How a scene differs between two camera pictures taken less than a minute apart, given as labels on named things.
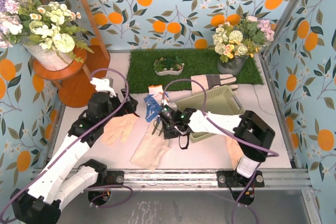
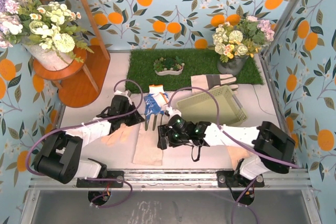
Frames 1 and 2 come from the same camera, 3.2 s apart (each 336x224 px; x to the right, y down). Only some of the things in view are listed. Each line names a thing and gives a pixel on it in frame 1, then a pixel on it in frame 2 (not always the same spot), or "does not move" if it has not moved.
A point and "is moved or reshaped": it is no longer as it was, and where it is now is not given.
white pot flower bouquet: [48, 31] does not move
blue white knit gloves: [153, 102] does not move
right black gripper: [163, 118] → [161, 137]
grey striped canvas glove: [203, 84] does not move
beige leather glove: [151, 149] is moved or reshaped
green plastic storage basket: [223, 99] does not move
